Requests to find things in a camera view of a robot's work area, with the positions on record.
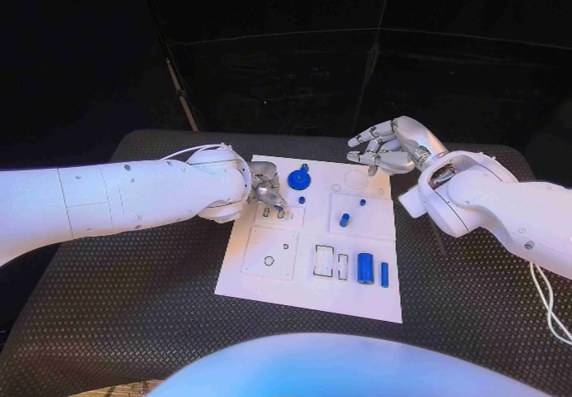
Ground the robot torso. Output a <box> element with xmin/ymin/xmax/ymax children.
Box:
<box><xmin>144</xmin><ymin>332</ymin><xmax>553</xmax><ymax>397</ymax></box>

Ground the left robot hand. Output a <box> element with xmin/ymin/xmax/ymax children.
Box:
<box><xmin>246</xmin><ymin>160</ymin><xmax>288</xmax><ymax>208</ymax></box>

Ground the white task board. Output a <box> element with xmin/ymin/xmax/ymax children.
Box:
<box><xmin>213</xmin><ymin>155</ymin><xmax>403</xmax><ymax>324</ymax></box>

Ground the white cable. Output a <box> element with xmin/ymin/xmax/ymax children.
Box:
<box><xmin>528</xmin><ymin>261</ymin><xmax>572</xmax><ymax>346</ymax></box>
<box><xmin>158</xmin><ymin>142</ymin><xmax>252</xmax><ymax>176</ymax></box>

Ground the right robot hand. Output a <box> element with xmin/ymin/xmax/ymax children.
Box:
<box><xmin>347</xmin><ymin>115</ymin><xmax>450</xmax><ymax>178</ymax></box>

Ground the thick blue cylinder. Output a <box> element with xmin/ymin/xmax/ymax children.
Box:
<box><xmin>355</xmin><ymin>252</ymin><xmax>376</xmax><ymax>285</ymax></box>

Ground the blue gear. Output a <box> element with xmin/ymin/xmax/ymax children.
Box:
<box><xmin>285</xmin><ymin>163</ymin><xmax>314</xmax><ymax>191</ymax></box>

